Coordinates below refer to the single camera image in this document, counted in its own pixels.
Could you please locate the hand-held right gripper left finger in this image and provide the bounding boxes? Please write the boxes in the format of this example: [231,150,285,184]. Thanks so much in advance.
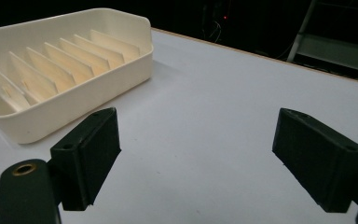
[49,106,122,212]

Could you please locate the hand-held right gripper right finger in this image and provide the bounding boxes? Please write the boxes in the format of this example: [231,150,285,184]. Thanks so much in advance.
[271,107,358,214]

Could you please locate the cream plastic dish rack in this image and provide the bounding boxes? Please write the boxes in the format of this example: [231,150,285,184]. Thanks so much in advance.
[0,7,155,145]

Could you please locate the grey metal stand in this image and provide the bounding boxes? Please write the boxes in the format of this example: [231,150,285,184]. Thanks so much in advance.
[285,0,358,76]

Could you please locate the dark cables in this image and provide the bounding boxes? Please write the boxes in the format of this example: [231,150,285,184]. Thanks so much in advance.
[200,3,231,45]

